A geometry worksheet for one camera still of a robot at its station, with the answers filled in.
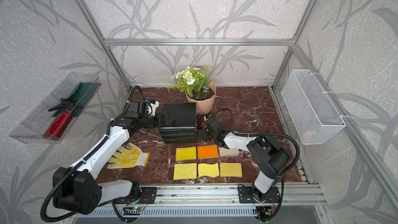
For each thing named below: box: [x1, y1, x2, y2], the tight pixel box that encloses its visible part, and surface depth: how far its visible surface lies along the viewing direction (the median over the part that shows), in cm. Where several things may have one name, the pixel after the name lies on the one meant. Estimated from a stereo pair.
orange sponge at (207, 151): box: [197, 144, 219, 160], surface depth 88 cm
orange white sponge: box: [218, 146, 240, 158], surface depth 88 cm
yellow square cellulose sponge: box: [173, 162, 197, 180], surface depth 82 cm
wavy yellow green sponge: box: [197, 162, 220, 178], surface depth 82 cm
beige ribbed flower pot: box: [185, 81, 217, 116], surface depth 98 cm
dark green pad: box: [51, 81, 102, 118], surface depth 71 cm
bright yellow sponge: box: [175, 146, 197, 161], surface depth 88 cm
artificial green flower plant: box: [167, 65, 211, 101], surface depth 86 cm
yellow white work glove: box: [107, 142, 151, 169], surface depth 86 cm
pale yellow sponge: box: [219, 162, 243, 178], surface depth 83 cm
